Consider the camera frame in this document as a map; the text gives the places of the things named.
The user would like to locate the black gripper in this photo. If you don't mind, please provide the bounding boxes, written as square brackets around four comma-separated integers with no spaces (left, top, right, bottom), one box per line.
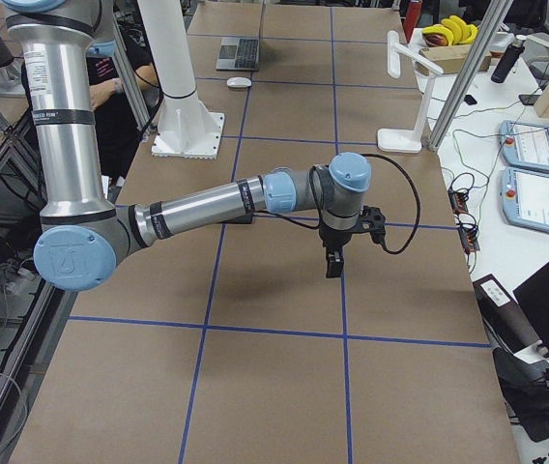
[318,222,352,278]

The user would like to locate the black mouse pad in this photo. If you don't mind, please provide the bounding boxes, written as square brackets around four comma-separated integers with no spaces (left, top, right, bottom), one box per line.
[219,213,254,225]

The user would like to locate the white computer mouse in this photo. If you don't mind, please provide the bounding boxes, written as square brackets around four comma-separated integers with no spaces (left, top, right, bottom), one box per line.
[226,76,252,90]

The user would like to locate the grey laptop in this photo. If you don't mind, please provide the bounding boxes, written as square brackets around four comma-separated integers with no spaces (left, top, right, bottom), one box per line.
[216,37,261,72]

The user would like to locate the white desk lamp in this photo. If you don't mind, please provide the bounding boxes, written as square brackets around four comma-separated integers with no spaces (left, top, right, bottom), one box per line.
[376,30,445,155]

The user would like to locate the lower teach pendant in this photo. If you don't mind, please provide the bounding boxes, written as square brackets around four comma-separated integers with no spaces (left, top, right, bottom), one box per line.
[500,167,549,234]

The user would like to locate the teach pendant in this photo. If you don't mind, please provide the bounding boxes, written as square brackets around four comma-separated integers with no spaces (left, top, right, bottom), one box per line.
[500,167,549,234]
[499,120,549,174]

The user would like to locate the upper teach pendant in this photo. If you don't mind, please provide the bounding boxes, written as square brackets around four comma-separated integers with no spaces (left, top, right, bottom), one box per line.
[499,120,549,174]

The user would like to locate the cardboard box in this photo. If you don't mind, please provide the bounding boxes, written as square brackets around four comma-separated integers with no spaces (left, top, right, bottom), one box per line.
[419,44,472,74]

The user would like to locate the person in black clothes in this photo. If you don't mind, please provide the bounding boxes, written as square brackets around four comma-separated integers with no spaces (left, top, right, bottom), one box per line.
[21,18,163,180]

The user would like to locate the yellow bananas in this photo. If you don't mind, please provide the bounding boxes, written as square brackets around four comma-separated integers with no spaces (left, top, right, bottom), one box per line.
[421,15,478,46]

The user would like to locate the red bottle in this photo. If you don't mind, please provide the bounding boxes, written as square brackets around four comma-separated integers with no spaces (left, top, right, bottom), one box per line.
[403,0,422,32]

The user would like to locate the black water bottle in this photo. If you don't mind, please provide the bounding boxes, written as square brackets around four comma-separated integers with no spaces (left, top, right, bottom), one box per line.
[490,35,526,83]

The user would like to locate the black camera cable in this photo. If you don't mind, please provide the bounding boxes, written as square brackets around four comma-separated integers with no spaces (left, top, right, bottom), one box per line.
[313,153,422,256]

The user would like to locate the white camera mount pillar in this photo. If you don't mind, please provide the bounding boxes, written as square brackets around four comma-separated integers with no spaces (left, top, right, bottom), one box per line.
[138,0,225,160]

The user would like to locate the aluminium frame post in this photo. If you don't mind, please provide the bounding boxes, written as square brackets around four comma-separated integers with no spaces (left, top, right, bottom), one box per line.
[427,0,513,153]

